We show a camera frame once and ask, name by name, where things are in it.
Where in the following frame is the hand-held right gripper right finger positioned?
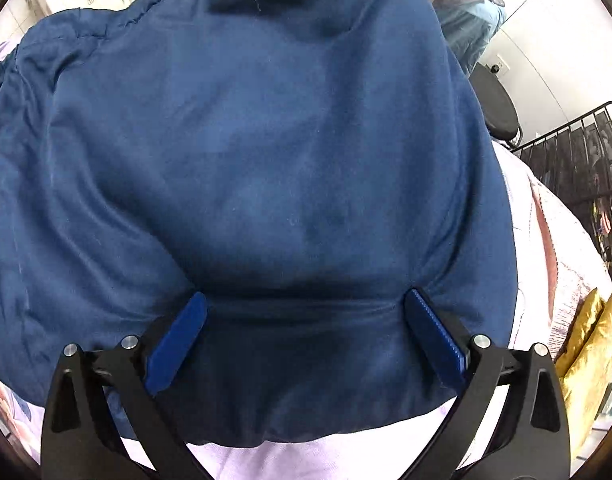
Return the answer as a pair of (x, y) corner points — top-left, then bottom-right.
(401, 287), (572, 480)

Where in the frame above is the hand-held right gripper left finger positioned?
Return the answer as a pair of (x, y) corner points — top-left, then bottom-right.
(41, 291), (214, 480)

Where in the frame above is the navy blue garment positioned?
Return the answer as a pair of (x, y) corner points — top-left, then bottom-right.
(0, 0), (518, 448)

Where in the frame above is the pink grey blanket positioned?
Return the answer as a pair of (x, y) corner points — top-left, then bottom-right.
(528, 170), (612, 361)

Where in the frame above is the purple floral bedsheet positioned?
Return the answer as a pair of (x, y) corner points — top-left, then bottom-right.
(0, 40), (552, 480)

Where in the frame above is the gold satin cloth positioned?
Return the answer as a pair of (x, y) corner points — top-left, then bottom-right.
(556, 282), (612, 443)

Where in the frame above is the black metal rack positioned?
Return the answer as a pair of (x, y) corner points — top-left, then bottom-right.
(511, 101), (612, 276)

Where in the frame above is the black round stool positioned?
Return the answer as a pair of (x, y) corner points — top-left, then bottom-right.
(468, 62), (524, 148)

